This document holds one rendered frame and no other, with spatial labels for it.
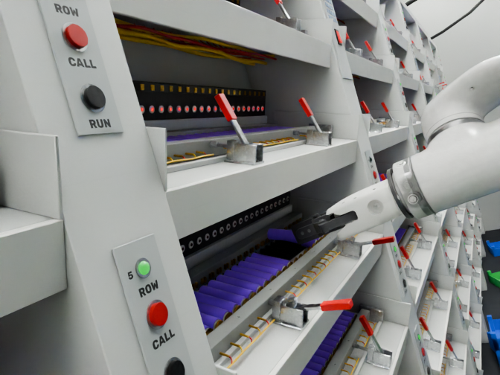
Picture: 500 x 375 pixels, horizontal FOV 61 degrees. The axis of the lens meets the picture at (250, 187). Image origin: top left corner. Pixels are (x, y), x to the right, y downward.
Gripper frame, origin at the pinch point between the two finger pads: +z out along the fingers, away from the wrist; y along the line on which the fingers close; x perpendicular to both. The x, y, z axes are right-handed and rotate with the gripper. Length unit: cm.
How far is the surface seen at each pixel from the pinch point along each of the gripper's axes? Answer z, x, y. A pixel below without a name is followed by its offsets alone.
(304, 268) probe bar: 0.7, -4.5, -5.4
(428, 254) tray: 1, -28, 73
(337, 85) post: -7.5, 22.4, 25.2
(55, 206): -6.6, 11.6, -45.2
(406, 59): -9, 42, 165
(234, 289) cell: 5.4, -1.9, -17.0
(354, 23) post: -5, 51, 95
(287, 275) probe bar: 1.1, -3.8, -10.3
